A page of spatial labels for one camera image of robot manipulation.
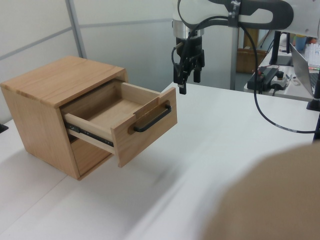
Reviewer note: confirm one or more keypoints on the emergency stop button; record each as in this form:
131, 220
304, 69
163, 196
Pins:
280, 80

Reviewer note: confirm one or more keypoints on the black monitor stand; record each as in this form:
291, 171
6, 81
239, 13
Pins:
276, 50

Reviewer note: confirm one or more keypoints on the grey desk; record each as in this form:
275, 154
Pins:
292, 91

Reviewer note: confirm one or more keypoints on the wooden crate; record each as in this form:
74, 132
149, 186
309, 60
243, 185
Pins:
247, 61

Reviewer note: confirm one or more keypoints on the silver laptop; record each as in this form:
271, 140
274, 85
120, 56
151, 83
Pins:
301, 67

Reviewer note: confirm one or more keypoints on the blurred tan object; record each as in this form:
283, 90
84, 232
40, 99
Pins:
270, 200

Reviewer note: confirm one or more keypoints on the black clamp base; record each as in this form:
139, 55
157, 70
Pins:
3, 128

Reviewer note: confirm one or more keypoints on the black metal drawer slide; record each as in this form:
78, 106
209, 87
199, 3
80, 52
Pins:
87, 132

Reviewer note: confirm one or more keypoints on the scissors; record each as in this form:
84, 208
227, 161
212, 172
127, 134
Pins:
291, 78

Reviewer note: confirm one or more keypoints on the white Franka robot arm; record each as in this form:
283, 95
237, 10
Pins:
205, 10

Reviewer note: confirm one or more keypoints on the grey partition post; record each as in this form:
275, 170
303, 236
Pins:
234, 57
76, 30

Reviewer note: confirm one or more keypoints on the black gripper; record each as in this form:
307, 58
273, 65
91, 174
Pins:
193, 47

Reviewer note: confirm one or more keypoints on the black control box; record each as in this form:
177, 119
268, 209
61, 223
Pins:
262, 77

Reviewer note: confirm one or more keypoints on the wooden drawer cabinet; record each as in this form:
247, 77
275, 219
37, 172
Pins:
37, 112

